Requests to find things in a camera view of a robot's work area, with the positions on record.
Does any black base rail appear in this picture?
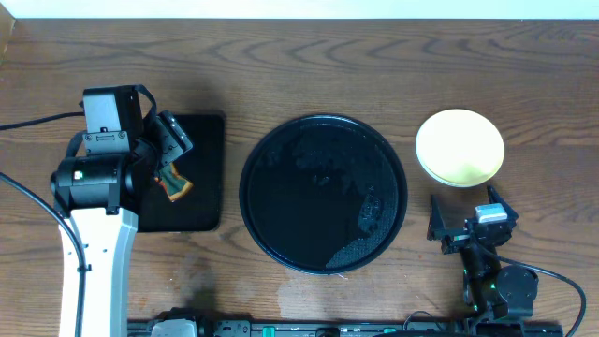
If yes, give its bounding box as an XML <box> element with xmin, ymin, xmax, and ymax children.
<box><xmin>125</xmin><ymin>308</ymin><xmax>564</xmax><ymax>337</ymax></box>

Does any yellow plate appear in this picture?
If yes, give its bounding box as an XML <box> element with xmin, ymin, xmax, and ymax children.
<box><xmin>415</xmin><ymin>109</ymin><xmax>505</xmax><ymax>187</ymax></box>

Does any light blue plate front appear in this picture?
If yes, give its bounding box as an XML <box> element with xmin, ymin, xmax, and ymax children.
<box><xmin>418</xmin><ymin>159</ymin><xmax>471</xmax><ymax>188</ymax></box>

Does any round black tray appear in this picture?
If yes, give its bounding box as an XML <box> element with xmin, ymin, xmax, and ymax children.
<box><xmin>239</xmin><ymin>115</ymin><xmax>408</xmax><ymax>274</ymax></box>

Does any orange green sponge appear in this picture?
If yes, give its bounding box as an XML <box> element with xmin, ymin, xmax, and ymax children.
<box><xmin>154</xmin><ymin>163</ymin><xmax>194</xmax><ymax>202</ymax></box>

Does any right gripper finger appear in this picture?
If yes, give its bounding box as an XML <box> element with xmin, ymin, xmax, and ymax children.
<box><xmin>427</xmin><ymin>195</ymin><xmax>449</xmax><ymax>241</ymax></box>
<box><xmin>487</xmin><ymin>184</ymin><xmax>510</xmax><ymax>209</ymax></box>

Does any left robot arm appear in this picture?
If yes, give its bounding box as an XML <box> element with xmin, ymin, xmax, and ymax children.
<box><xmin>51</xmin><ymin>110</ymin><xmax>193</xmax><ymax>336</ymax></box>

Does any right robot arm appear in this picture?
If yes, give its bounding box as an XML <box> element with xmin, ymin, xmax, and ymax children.
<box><xmin>427</xmin><ymin>185</ymin><xmax>538</xmax><ymax>336</ymax></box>

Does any rectangular black tray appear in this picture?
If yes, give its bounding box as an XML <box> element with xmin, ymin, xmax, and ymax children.
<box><xmin>139</xmin><ymin>114</ymin><xmax>225</xmax><ymax>233</ymax></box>

